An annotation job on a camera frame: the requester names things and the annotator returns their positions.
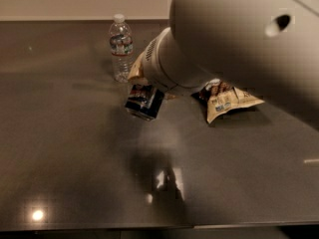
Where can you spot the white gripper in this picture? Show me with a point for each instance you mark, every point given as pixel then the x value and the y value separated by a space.
pixel 152 65

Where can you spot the blue pepsi can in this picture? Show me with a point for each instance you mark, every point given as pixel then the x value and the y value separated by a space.
pixel 144 101

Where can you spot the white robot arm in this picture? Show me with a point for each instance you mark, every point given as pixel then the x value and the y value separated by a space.
pixel 268 47

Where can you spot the clear plastic water bottle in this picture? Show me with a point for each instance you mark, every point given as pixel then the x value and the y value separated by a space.
pixel 121 47

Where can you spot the brown white snack bag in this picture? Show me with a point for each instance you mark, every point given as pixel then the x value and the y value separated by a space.
pixel 220 98

